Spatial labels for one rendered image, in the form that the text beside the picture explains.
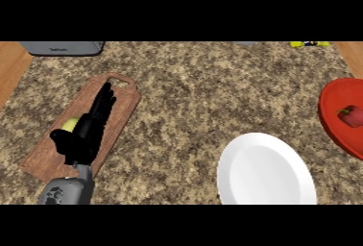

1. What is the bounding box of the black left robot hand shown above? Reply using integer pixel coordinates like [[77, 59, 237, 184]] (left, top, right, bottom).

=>
[[49, 82, 119, 167]]

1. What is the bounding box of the white bowl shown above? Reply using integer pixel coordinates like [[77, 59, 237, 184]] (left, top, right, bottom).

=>
[[216, 132, 319, 206]]

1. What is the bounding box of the red plate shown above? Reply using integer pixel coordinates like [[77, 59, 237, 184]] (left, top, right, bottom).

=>
[[318, 77, 363, 160]]

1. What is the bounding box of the red bell pepper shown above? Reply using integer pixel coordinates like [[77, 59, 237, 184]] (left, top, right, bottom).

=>
[[337, 105, 363, 129]]

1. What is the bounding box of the yellow-green fruit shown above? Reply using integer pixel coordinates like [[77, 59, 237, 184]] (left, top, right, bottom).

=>
[[61, 117, 82, 133]]

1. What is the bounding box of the brown wooden cutting board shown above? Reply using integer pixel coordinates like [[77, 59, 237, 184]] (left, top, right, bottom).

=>
[[18, 72, 144, 183]]

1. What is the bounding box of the yellow and blue object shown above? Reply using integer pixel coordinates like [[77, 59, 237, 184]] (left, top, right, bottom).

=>
[[290, 41, 333, 49]]

